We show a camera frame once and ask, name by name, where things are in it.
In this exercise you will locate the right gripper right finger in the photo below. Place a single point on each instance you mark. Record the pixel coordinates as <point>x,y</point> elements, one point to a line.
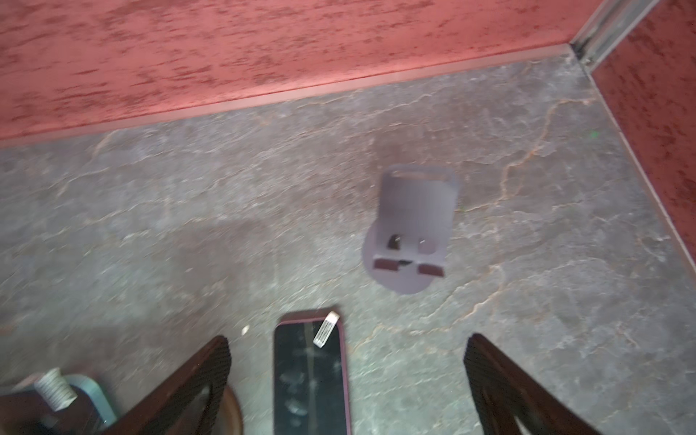
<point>507,398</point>

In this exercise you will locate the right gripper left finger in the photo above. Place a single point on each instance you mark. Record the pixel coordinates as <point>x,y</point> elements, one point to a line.
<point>203,376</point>

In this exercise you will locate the maroon edged reflective phone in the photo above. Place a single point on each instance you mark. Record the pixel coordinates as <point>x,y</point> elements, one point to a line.
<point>311,382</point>

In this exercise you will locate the purple round base phone stand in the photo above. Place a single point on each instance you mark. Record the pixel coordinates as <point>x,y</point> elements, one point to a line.
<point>406,246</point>

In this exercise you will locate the wooden round base phone stand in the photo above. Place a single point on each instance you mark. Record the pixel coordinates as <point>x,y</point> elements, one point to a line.
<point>229,420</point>

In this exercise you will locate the right aluminium corner post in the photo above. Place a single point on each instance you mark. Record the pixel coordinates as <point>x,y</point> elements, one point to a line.
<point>610,24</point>

